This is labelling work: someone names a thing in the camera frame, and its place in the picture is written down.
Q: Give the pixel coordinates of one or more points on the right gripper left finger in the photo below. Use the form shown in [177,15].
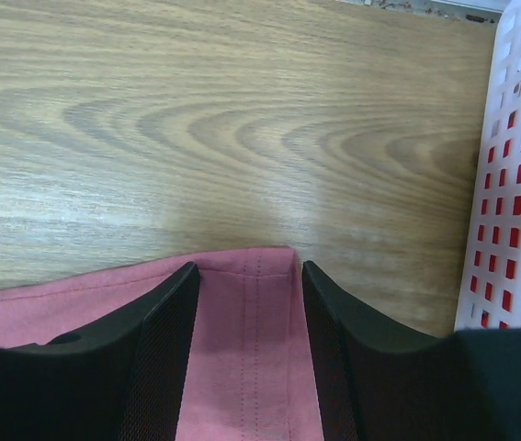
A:
[120,377]

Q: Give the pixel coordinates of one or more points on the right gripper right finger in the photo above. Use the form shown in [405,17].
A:
[378,379]

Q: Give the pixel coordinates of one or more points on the pink t-shirt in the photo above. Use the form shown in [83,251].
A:
[249,373]

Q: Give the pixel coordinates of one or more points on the white plastic laundry basket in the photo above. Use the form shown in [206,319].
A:
[504,94]

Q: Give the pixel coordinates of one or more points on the red t-shirt in basket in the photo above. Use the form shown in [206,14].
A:
[491,287]

